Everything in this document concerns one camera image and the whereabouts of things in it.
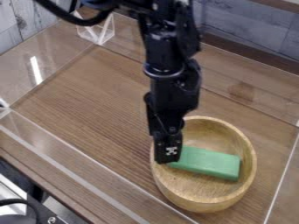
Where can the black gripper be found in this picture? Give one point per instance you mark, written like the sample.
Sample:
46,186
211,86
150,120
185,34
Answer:
171,99

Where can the black metal bracket with bolt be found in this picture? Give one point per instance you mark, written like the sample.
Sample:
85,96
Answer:
49,217

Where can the clear acrylic corner bracket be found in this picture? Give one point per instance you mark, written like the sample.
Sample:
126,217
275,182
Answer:
99,33

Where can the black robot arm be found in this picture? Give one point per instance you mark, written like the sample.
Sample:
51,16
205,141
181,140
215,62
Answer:
171,41

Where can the oval wooden bowl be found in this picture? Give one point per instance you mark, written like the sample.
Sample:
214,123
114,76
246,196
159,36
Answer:
197,192

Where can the green rectangular block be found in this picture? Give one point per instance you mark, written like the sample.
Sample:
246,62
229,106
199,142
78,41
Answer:
209,162

